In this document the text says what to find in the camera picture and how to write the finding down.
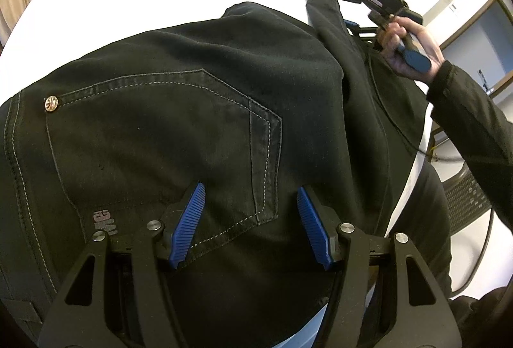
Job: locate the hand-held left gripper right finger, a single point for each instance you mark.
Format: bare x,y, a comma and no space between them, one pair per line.
312,228

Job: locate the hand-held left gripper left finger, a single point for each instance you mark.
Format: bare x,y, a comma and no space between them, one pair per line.
188,224

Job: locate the black pants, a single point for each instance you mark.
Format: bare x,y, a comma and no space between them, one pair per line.
160,111

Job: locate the person's right forearm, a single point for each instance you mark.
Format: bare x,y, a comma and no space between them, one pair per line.
469,115

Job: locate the person's right hand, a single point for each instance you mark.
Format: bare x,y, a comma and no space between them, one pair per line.
429,51

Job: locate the person's dark clothed body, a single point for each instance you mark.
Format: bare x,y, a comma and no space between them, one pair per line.
425,220

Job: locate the dark mesh chair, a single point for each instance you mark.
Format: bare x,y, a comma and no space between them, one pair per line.
467,195

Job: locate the door with wooden frame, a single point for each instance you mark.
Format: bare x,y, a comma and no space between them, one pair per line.
481,39

